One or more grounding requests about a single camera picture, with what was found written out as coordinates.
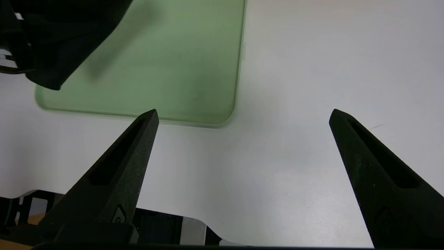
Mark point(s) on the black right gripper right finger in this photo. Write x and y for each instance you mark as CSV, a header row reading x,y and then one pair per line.
x,y
381,187

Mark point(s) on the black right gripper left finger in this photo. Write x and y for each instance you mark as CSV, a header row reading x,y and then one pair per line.
x,y
118,180

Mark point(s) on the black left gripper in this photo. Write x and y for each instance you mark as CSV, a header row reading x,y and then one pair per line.
x,y
12,38

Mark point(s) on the black soft pouch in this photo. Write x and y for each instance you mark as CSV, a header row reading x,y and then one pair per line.
x,y
69,45

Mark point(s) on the light green plastic tray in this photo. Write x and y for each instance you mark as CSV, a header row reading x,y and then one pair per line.
x,y
173,69

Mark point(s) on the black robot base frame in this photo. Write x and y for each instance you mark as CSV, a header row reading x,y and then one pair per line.
x,y
159,227

